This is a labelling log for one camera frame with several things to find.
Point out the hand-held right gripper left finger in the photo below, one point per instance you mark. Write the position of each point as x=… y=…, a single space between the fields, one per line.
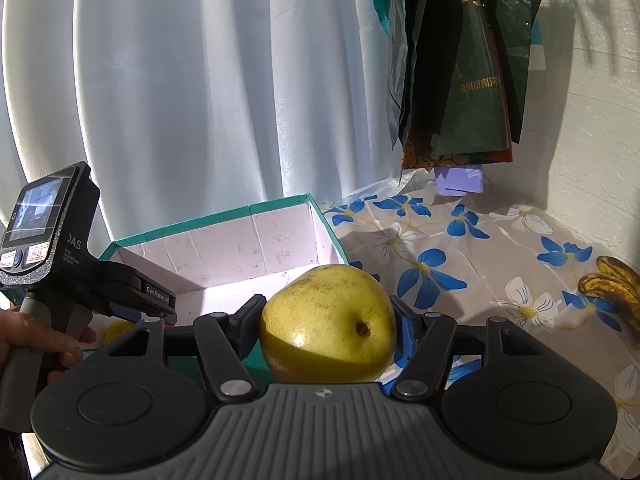
x=245 y=330

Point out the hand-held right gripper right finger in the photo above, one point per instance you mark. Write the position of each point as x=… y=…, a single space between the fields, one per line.
x=407 y=330

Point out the yellow green pear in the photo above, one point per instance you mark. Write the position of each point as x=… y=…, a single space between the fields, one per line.
x=320 y=320

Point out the teal cardboard box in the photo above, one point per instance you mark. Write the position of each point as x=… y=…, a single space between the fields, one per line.
x=250 y=250

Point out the yellow speckled fruit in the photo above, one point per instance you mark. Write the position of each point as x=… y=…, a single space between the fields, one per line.
x=116 y=334

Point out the person's left hand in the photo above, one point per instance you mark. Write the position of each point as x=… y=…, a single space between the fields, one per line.
x=45 y=342

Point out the blue floral tablecloth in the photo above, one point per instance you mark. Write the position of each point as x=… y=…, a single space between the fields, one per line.
x=500 y=280

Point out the purple box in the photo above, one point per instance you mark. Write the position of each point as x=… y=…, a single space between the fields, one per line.
x=460 y=180

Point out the orange patterned bag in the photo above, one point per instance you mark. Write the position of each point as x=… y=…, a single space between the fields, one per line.
x=425 y=157

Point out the red bag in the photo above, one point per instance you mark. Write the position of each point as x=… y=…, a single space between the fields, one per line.
x=492 y=156

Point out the white curtain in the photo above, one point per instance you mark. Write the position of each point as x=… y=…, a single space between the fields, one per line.
x=200 y=85

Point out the overripe banana bunch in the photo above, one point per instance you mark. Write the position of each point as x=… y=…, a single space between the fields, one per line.
x=610 y=285

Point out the dark green plastic bag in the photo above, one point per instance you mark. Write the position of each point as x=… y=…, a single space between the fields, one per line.
x=475 y=85

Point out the translucent grey plastic bag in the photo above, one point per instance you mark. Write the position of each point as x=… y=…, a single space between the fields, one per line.
x=395 y=60

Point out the teal white plastic bag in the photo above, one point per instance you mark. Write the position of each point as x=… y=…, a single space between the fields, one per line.
x=537 y=50

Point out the black plastic bag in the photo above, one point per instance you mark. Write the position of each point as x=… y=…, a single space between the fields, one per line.
x=520 y=35

